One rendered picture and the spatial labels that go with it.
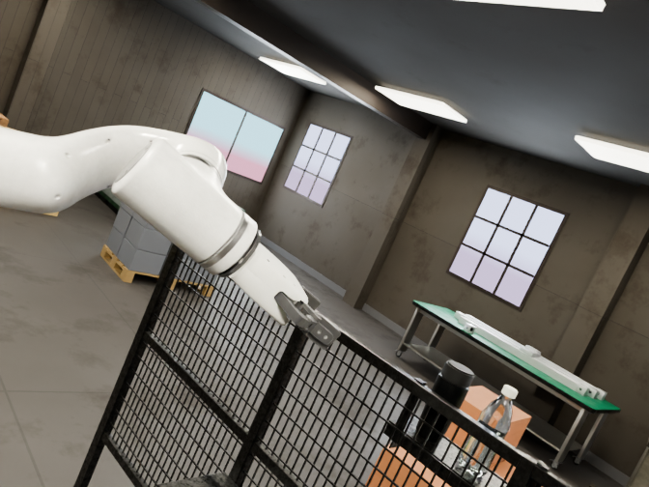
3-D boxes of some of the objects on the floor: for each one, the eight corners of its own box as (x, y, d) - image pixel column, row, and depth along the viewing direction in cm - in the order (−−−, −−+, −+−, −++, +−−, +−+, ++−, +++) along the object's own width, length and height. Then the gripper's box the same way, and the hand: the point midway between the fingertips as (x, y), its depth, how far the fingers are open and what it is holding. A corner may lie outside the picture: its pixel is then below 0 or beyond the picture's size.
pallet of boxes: (183, 272, 708) (215, 193, 695) (210, 297, 656) (245, 212, 643) (99, 254, 631) (134, 166, 618) (123, 281, 579) (161, 186, 566)
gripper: (266, 248, 61) (363, 335, 69) (241, 206, 77) (324, 280, 84) (217, 297, 61) (321, 378, 69) (204, 244, 77) (289, 315, 84)
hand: (318, 321), depth 76 cm, fingers open, 8 cm apart
